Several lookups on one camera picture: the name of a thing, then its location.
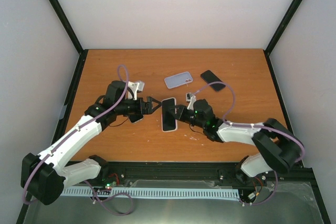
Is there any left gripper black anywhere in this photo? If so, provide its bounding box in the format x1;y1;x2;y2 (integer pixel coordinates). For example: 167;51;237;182
116;97;162;115

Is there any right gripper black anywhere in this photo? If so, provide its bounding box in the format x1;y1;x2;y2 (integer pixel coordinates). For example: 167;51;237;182
168;104;205;129

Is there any white-edged black phone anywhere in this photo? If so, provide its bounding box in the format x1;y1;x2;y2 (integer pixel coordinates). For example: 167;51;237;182
161;98;177;132

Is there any teal phone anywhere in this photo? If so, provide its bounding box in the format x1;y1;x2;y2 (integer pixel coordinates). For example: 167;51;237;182
129;114;144;123

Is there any lavender phone case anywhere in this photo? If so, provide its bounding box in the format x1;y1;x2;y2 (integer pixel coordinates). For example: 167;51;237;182
164;71;193;89

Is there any dark purple phone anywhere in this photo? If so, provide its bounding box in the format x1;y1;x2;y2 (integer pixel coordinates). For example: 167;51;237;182
200;70;226;92

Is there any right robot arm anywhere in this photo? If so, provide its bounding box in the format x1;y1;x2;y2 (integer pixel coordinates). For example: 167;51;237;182
166;99;305;184

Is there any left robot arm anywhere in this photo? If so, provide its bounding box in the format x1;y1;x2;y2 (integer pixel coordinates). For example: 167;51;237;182
20;81;161;205

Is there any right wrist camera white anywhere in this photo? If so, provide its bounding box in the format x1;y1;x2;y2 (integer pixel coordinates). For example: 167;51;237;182
186;93;197;111

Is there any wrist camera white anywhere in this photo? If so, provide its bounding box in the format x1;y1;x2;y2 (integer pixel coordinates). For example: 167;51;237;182
127;81;145;100
186;93;197;111

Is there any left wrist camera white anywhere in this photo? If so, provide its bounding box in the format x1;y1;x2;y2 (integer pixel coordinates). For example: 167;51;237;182
127;81;145;100

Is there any black aluminium frame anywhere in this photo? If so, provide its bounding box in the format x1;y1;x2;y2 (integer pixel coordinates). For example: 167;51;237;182
16;0;336;224

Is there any light blue cable duct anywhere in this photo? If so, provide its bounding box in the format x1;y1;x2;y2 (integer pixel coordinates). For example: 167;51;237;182
62;187;241;200

